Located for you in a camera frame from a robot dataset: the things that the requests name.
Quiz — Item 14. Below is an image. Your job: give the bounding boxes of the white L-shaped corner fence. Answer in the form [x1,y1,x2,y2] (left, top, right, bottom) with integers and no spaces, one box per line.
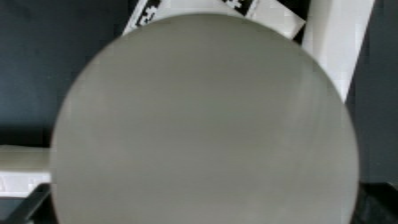
[0,0,376,198]

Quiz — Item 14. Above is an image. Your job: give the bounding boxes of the white lamp bulb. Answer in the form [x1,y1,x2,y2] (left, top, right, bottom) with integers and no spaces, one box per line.
[52,14,360,224]

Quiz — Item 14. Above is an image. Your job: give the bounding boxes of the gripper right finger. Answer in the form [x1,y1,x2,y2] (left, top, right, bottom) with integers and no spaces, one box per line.
[354,183,398,224]

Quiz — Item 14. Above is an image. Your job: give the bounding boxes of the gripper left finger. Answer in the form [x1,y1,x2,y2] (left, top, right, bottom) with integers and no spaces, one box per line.
[0,183,54,224]

